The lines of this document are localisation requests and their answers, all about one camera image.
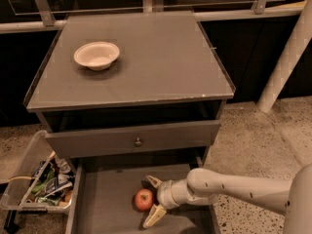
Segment grey drawer cabinet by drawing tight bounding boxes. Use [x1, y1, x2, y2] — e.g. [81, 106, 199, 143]
[22, 11, 236, 234]

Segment grey open middle drawer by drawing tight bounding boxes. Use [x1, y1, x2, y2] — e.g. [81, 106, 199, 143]
[65, 155, 220, 234]

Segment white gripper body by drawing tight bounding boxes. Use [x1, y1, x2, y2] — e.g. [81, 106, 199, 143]
[157, 180, 181, 210]

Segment snack packets in bin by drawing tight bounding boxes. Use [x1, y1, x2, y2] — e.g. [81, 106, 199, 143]
[24, 151, 75, 209]

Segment red apple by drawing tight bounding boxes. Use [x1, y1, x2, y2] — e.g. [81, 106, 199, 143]
[135, 188, 154, 212]

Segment white paper bowl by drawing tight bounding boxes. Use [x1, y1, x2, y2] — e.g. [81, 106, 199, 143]
[74, 42, 120, 71]

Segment grey top drawer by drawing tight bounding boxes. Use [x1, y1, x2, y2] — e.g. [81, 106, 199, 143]
[46, 120, 220, 158]

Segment metal rail frame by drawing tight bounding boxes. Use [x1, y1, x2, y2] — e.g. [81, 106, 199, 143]
[0, 0, 307, 34]

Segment clear plastic bin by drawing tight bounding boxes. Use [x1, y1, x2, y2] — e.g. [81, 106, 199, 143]
[0, 131, 70, 213]

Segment round metal drawer knob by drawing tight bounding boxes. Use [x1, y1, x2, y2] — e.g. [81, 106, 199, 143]
[135, 137, 143, 147]

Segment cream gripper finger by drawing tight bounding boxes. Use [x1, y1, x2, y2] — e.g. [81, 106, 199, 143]
[143, 205, 167, 229]
[146, 175, 163, 188]

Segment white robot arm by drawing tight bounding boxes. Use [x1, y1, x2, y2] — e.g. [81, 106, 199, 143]
[143, 164, 312, 234]

